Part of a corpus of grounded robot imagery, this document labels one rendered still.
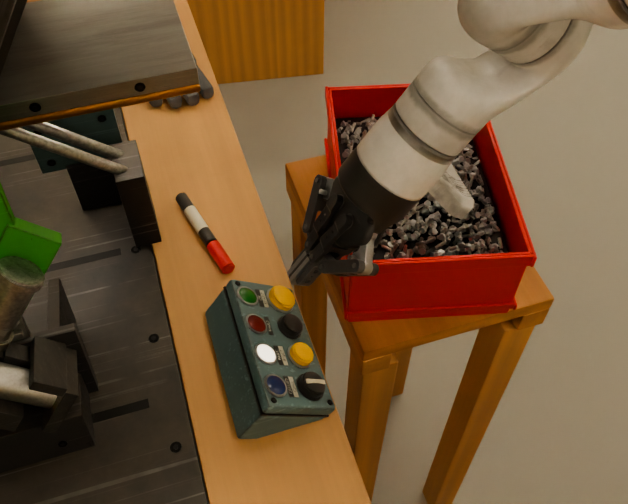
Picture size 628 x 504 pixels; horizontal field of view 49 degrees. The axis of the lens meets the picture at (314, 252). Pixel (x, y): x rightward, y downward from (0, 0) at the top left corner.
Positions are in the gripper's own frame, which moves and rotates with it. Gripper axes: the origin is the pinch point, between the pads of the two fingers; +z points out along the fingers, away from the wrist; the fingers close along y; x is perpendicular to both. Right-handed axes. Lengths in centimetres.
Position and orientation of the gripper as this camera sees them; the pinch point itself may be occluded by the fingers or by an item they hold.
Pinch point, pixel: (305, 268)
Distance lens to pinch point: 69.7
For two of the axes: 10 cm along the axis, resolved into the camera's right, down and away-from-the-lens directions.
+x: 7.8, 1.6, 6.0
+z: -5.5, 6.4, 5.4
